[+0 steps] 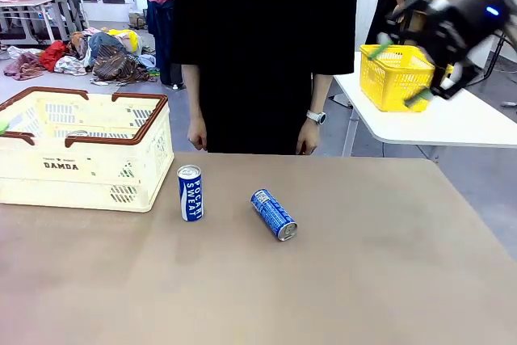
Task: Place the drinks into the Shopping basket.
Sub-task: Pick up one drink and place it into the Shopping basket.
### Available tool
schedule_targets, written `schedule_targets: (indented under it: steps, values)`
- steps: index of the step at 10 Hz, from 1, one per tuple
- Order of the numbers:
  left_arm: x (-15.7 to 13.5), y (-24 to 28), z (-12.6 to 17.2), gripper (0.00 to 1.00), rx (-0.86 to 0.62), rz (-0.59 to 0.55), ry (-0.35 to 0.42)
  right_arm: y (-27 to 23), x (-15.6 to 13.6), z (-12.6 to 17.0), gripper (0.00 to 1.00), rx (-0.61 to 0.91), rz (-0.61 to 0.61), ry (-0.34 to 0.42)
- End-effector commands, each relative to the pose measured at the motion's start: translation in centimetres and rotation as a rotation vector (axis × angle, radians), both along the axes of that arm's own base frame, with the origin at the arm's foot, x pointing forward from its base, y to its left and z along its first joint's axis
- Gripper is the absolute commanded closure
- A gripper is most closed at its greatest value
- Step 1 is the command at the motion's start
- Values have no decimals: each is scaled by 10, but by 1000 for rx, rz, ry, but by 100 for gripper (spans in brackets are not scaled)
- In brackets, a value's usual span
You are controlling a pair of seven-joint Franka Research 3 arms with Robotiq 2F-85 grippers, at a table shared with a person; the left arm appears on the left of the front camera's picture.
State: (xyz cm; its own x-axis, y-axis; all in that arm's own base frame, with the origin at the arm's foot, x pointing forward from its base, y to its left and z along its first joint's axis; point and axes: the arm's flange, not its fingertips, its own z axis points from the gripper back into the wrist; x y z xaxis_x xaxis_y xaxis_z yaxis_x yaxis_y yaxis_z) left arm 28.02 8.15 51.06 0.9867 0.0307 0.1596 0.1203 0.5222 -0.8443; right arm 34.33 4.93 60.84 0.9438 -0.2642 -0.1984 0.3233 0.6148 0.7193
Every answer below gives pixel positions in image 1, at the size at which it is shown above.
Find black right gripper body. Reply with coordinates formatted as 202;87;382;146
422;0;510;67

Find blue Pocari Sweat can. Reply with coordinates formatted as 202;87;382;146
177;164;205;223
250;187;299;242

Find person left forearm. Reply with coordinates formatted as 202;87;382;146
305;72;333;114

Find person right forearm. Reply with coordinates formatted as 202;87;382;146
181;62;208;116

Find yellow plastic basket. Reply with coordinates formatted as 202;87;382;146
359;44;456;113

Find person left hand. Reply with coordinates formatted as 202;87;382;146
296;120;321;156

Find person right hand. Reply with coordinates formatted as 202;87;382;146
187;112;208;151

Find black tripod leg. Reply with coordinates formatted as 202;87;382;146
483;29;511;79

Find white side table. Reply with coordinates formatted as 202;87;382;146
333;52;517;158

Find maroon patterned garment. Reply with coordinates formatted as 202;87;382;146
3;52;44;82

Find red garment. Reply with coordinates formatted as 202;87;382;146
39;40;68;73

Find striped brown garment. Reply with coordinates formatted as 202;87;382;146
91;44;153;84

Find blue denim garment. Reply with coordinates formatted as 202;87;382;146
87;32;127;57

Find silver wristwatch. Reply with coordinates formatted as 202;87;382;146
305;109;327;126

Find person torso black shirt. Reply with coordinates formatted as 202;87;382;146
171;0;360;156

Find cream folding basket brown handles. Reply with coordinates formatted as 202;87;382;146
0;86;175;213

